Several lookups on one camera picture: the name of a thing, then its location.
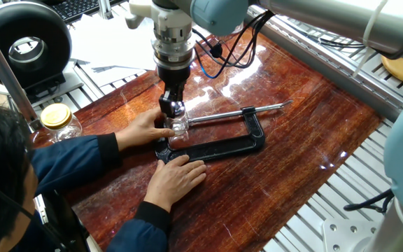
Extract round wooden stand base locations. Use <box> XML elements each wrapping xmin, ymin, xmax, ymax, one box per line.
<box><xmin>381</xmin><ymin>55</ymin><xmax>403</xmax><ymax>86</ymax></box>

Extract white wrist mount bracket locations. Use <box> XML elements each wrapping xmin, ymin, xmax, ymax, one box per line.
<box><xmin>124</xmin><ymin>0</ymin><xmax>195</xmax><ymax>46</ymax></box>

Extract black computer keyboard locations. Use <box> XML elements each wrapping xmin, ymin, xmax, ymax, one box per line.
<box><xmin>49</xmin><ymin>0</ymin><xmax>127</xmax><ymax>25</ymax></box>

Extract left forearm in blue sleeve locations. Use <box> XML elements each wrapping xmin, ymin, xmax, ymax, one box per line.
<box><xmin>29</xmin><ymin>132</ymin><xmax>122</xmax><ymax>197</ymax></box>

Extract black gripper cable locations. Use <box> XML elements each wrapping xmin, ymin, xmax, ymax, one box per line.
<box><xmin>191</xmin><ymin>10</ymin><xmax>276</xmax><ymax>80</ymax></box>

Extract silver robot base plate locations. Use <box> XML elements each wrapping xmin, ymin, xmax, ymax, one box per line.
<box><xmin>322</xmin><ymin>218</ymin><xmax>381</xmax><ymax>252</ymax></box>

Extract person's left hand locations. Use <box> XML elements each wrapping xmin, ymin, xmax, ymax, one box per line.
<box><xmin>115</xmin><ymin>106</ymin><xmax>176</xmax><ymax>152</ymax></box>

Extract right forearm in blue sleeve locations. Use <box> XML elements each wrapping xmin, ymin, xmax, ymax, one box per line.
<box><xmin>105</xmin><ymin>201</ymin><xmax>171</xmax><ymax>252</ymax></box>

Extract glass jar with yellow lid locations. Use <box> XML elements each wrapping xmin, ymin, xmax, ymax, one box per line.
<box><xmin>40</xmin><ymin>103</ymin><xmax>83</xmax><ymax>143</ymax></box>

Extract grey aluminium rail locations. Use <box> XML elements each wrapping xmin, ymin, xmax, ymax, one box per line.
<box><xmin>246</xmin><ymin>6</ymin><xmax>403</xmax><ymax>122</ymax></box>

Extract aluminium frame post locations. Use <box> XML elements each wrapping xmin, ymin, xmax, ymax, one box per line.
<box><xmin>0</xmin><ymin>13</ymin><xmax>44</xmax><ymax>131</ymax></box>

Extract person's right hand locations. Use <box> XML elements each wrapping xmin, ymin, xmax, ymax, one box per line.
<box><xmin>143</xmin><ymin>155</ymin><xmax>208</xmax><ymax>214</ymax></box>

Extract paper sheet with drawing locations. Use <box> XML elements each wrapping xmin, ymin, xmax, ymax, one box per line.
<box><xmin>82</xmin><ymin>62</ymin><xmax>147</xmax><ymax>88</ymax></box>

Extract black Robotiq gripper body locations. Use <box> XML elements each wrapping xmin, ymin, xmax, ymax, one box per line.
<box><xmin>157</xmin><ymin>64</ymin><xmax>192</xmax><ymax>94</ymax></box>

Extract black floor-side cable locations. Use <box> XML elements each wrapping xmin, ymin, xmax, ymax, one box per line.
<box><xmin>343</xmin><ymin>188</ymin><xmax>395</xmax><ymax>214</ymax></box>

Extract black C-clamp with steel screw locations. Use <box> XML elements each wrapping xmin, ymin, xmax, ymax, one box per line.
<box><xmin>153</xmin><ymin>99</ymin><xmax>293</xmax><ymax>165</ymax></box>

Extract black flat panel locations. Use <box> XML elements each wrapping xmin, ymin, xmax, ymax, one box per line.
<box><xmin>35</xmin><ymin>190</ymin><xmax>91</xmax><ymax>252</ymax></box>

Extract small clear glass jar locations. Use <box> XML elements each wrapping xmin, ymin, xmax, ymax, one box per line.
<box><xmin>164</xmin><ymin>108</ymin><xmax>190</xmax><ymax>145</ymax></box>

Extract short metal post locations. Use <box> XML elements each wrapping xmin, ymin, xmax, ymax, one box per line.
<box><xmin>98</xmin><ymin>0</ymin><xmax>114</xmax><ymax>20</ymax></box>

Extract white printed paper sheets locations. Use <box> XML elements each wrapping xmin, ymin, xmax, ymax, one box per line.
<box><xmin>69</xmin><ymin>13</ymin><xmax>157</xmax><ymax>71</ymax></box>

